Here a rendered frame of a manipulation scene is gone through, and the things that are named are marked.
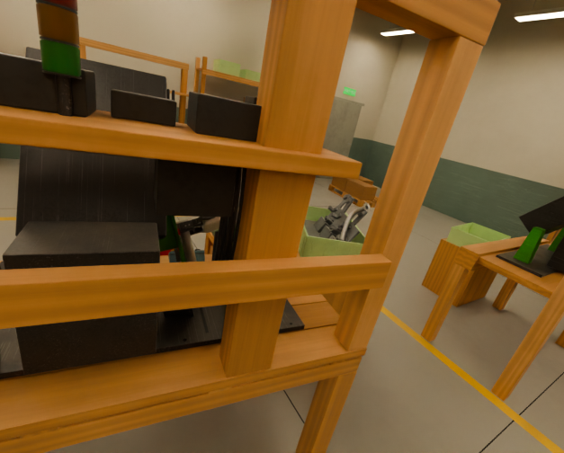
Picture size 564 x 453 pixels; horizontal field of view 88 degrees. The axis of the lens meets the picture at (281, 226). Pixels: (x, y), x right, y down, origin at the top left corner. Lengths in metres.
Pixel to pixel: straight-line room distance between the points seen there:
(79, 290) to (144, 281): 0.11
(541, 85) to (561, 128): 0.93
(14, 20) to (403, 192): 6.22
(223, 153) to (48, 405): 0.72
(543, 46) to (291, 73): 7.64
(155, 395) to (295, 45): 0.88
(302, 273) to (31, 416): 0.69
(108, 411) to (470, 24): 1.26
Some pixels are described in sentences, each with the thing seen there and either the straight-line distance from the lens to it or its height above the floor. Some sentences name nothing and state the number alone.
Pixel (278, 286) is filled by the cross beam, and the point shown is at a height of 1.22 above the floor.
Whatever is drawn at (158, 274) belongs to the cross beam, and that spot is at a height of 1.28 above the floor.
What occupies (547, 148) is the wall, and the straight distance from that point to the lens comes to 7.62.
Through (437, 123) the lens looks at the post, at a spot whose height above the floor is 1.66.
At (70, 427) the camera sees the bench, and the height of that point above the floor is 0.83.
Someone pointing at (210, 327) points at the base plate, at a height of 0.90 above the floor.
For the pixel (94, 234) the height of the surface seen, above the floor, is 1.24.
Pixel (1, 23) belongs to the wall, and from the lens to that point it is 6.56.
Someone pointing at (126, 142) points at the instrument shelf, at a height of 1.52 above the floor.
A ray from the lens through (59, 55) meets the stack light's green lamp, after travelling 0.61.
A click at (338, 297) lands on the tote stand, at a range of 1.98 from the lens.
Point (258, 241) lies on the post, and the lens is 0.69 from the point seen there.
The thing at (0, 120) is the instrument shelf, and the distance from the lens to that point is 0.57.
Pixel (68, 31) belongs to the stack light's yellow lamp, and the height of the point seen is 1.66.
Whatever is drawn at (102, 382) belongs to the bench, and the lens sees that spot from 0.98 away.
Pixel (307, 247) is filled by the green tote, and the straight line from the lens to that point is 1.77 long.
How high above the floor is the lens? 1.62
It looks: 22 degrees down
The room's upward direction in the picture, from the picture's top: 12 degrees clockwise
